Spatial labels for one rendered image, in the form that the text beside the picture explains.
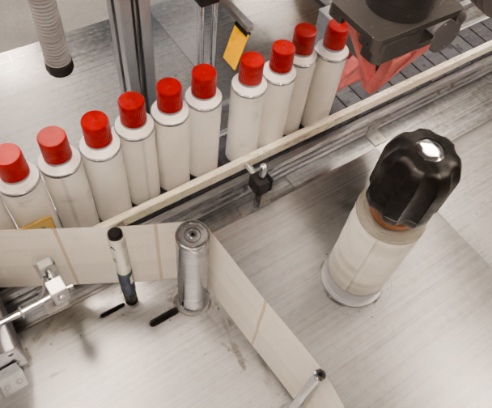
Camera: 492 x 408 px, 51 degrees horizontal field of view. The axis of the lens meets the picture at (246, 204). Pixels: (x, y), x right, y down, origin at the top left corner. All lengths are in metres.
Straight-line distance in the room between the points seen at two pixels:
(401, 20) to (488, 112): 0.71
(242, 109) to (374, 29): 0.33
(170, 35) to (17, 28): 1.49
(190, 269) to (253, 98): 0.27
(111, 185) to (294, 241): 0.28
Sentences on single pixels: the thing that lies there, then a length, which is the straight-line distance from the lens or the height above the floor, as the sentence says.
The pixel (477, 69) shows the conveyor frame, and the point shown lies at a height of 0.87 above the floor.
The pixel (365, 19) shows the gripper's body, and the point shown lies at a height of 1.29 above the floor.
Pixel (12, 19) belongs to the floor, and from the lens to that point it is 2.63.
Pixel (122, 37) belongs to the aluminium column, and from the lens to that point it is 0.77.
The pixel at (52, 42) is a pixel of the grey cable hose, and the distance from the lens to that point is 0.68.
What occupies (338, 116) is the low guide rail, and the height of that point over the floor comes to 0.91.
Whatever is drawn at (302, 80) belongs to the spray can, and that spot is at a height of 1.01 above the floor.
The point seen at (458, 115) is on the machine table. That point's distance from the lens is 1.13.
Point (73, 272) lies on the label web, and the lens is 0.68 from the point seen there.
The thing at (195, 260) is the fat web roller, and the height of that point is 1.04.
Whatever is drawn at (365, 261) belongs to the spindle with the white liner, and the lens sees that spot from 0.65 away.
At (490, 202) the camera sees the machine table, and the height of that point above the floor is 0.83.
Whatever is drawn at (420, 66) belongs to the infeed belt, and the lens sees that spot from 1.11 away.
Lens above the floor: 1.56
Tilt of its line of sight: 57 degrees down
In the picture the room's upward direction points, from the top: 9 degrees clockwise
